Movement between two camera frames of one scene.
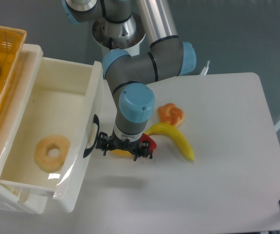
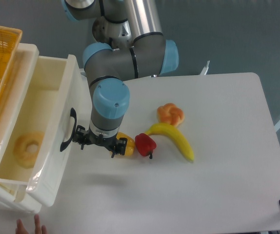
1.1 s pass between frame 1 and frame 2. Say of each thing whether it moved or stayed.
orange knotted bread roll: stayed
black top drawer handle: moved
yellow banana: stayed
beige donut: moved
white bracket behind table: stayed
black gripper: moved
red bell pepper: stayed
